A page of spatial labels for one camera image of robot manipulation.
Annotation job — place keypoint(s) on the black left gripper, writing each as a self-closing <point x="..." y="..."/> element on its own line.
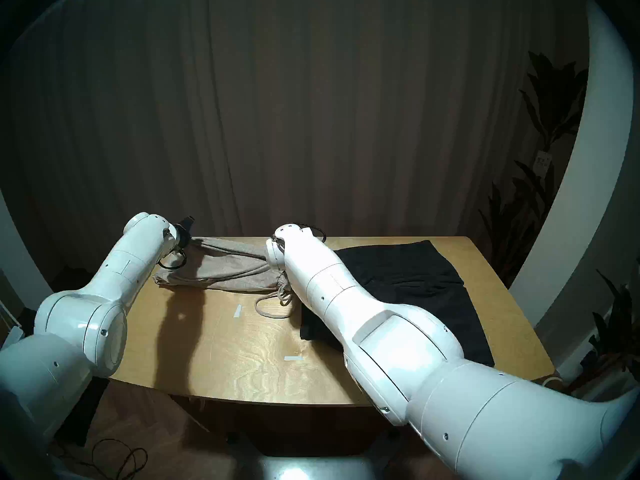
<point x="185" y="231"/>

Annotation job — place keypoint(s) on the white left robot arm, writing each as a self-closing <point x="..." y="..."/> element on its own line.
<point x="90" y="329"/>

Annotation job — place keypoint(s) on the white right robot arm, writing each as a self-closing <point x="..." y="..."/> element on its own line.
<point x="400" y="344"/>

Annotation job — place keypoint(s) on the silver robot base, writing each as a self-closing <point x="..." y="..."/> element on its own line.
<point x="310" y="469"/>

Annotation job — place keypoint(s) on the brown pleated curtain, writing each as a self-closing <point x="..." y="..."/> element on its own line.
<point x="300" y="109"/>

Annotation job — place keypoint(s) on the white plant tag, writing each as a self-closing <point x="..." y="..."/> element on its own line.
<point x="542" y="162"/>

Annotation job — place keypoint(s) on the tall dark leafy plant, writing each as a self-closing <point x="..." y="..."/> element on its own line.
<point x="550" y="99"/>

